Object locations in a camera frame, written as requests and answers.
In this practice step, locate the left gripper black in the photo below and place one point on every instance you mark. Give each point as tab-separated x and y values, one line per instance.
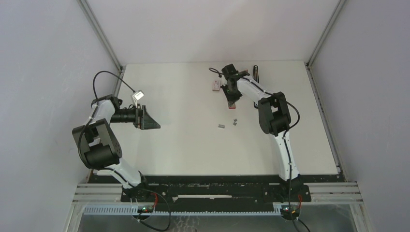
147	122

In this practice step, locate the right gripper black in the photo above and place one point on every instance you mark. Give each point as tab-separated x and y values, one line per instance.
231	98

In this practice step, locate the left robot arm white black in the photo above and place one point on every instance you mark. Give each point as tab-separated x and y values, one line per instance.
97	145

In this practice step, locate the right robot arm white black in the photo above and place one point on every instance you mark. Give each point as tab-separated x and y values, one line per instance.
273	114

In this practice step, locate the staple box red white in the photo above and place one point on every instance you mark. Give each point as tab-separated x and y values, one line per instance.
216	86

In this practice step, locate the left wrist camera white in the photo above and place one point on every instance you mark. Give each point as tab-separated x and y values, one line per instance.
136	96

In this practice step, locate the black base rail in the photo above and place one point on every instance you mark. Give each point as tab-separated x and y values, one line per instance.
224	193

